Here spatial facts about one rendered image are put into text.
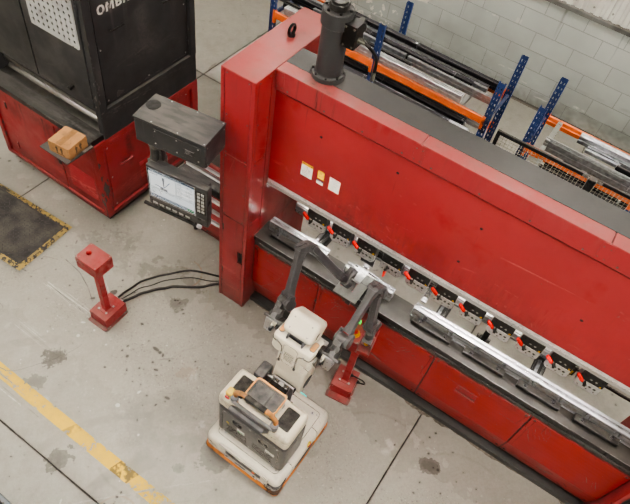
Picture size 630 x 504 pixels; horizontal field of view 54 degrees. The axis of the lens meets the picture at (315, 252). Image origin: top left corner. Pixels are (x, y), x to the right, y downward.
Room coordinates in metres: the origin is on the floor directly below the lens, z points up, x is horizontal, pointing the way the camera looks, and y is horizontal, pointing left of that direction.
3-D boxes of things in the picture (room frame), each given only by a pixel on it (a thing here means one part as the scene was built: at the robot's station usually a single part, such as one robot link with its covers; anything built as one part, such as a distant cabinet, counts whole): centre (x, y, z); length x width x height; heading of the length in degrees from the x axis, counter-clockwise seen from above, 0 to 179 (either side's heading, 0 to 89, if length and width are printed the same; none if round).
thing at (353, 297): (2.52, -0.31, 1.00); 0.26 x 0.18 x 0.01; 156
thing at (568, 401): (2.14, -1.52, 0.92); 1.67 x 0.06 x 0.10; 66
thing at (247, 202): (3.21, 0.45, 1.15); 0.85 x 0.25 x 2.30; 156
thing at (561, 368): (2.09, -1.62, 1.26); 0.15 x 0.09 x 0.17; 66
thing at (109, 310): (2.44, 1.54, 0.41); 0.25 x 0.20 x 0.83; 156
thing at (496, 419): (2.35, -0.94, 0.42); 3.00 x 0.21 x 0.83; 66
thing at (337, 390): (2.24, -0.43, 0.06); 0.25 x 0.20 x 0.12; 165
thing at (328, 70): (2.99, 0.06, 2.54); 0.33 x 0.25 x 0.47; 66
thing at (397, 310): (2.35, -0.94, 0.85); 3.00 x 0.21 x 0.04; 66
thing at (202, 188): (2.66, 0.93, 1.42); 0.45 x 0.12 x 0.36; 74
